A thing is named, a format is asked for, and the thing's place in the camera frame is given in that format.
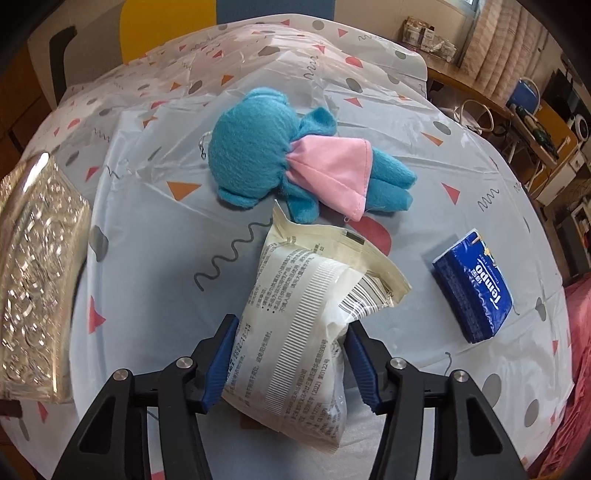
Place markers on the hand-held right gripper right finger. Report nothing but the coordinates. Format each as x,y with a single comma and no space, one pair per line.
364,369

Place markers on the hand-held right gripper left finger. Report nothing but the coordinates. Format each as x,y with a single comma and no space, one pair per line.
217,364

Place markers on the cream printed packet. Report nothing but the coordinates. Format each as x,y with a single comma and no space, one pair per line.
295,323

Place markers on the blue tissue pack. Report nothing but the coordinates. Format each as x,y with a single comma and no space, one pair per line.
475,286

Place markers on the printed bed cover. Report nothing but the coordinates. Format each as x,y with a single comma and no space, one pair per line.
415,184

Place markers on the gold embossed tin lid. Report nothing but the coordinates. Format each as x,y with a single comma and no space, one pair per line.
37,277

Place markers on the pink blanket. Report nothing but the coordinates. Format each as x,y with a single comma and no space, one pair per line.
568,378

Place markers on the blue plush toy pink dress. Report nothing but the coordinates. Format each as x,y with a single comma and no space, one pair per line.
258,147

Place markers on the wooden desk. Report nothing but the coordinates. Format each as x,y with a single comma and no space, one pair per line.
517,124

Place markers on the blue bag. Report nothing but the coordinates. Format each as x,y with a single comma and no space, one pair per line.
524,97

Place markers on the orange wooden wardrobe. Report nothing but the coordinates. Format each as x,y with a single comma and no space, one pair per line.
27,101

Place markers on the white desk fan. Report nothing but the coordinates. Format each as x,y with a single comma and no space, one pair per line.
581,125

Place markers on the black monitor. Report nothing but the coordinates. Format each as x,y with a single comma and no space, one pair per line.
561,92

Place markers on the grey yellow blue headboard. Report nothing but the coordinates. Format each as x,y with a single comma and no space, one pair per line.
166,27

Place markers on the black chair back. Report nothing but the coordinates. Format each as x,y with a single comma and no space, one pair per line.
62,60

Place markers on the patterned curtain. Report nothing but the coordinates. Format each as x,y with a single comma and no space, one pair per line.
503,46

